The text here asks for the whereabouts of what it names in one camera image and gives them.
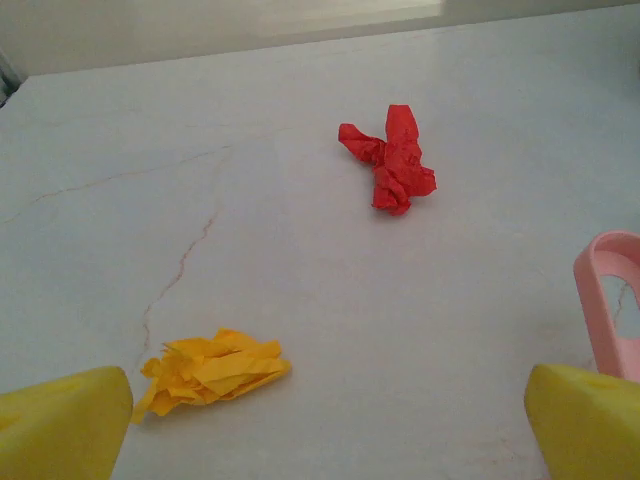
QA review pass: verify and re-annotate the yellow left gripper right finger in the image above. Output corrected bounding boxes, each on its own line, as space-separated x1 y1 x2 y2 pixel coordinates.
523 363 640 480

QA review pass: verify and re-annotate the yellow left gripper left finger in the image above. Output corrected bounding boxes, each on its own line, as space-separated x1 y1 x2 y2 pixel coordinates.
0 365 135 480

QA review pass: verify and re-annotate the pink plastic dustpan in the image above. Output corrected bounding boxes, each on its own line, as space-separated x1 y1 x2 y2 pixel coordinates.
573 229 640 384

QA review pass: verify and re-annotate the red paper scrap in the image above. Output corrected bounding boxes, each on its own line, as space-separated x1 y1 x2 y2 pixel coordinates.
337 103 438 217

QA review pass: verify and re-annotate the orange yellow paper scrap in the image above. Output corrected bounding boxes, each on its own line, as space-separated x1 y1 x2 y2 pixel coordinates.
132 327 293 426

